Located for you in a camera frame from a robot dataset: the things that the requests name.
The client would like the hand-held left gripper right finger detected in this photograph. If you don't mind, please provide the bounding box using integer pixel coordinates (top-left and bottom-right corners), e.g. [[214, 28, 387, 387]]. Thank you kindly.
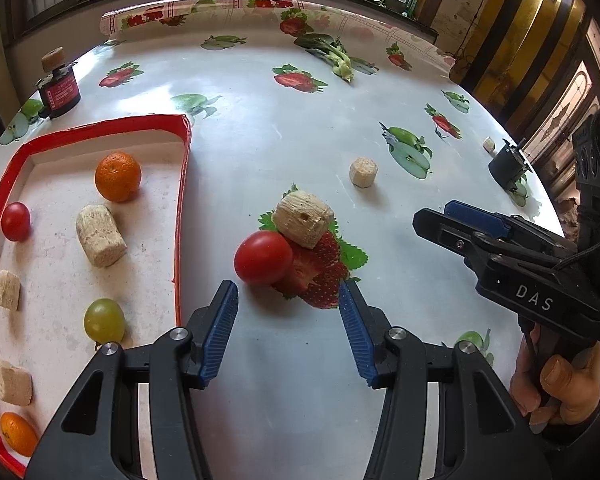
[[338, 280, 553, 480]]

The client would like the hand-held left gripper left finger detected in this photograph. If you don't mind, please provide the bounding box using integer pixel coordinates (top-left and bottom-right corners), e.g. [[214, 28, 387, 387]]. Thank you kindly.
[[25, 280, 240, 480]]

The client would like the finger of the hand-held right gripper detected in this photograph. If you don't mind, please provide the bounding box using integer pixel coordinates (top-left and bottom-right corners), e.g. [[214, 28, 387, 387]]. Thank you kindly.
[[443, 200, 576, 252], [412, 207, 531, 271]]

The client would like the red tomato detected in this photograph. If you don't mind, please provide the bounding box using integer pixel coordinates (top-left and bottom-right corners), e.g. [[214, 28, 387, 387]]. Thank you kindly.
[[0, 202, 31, 242], [233, 231, 294, 286]]

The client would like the green grape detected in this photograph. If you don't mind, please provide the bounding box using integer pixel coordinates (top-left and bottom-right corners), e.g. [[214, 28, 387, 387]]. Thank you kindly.
[[83, 298, 126, 343]]

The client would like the large beige cylinder block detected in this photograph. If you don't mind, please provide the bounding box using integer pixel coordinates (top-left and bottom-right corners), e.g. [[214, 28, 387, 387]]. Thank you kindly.
[[76, 204, 128, 268]]

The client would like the red rimmed tray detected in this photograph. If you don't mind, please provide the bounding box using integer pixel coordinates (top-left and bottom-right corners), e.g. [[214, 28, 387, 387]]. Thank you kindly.
[[0, 112, 192, 478]]

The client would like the orange mandarin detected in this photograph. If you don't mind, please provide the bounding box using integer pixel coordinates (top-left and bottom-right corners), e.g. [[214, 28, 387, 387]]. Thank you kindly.
[[0, 412, 40, 458], [94, 152, 142, 204]]

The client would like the small beige block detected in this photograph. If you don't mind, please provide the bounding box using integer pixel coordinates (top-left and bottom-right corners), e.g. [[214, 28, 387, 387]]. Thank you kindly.
[[0, 269, 21, 310], [0, 360, 33, 407], [349, 157, 378, 189]]

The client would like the person's right hand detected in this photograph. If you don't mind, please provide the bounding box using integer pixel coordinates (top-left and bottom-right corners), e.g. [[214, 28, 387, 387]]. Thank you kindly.
[[509, 332, 600, 433]]

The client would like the black cylinder device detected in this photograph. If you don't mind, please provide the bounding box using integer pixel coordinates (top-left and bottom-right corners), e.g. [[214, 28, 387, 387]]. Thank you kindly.
[[488, 137, 531, 193]]

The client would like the beige block with hole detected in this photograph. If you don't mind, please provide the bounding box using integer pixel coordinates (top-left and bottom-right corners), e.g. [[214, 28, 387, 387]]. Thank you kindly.
[[272, 190, 336, 249]]

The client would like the golden patterned door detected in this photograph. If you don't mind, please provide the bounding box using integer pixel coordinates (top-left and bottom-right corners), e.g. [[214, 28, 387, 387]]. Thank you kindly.
[[450, 0, 600, 201]]

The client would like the fruit printed tablecloth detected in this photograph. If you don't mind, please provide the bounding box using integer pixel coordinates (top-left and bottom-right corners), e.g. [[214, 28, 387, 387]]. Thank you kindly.
[[0, 0, 566, 480]]

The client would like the green leafy vegetable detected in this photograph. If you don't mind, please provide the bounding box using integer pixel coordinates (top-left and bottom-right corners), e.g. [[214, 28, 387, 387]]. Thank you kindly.
[[294, 34, 363, 83]]

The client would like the black cylinder with red label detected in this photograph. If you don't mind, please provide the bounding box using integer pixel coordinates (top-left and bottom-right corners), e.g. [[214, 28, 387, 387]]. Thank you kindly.
[[37, 61, 82, 120]]

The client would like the beige cork cap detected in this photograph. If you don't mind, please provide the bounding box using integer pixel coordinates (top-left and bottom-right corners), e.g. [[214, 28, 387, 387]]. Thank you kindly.
[[41, 47, 67, 71]]

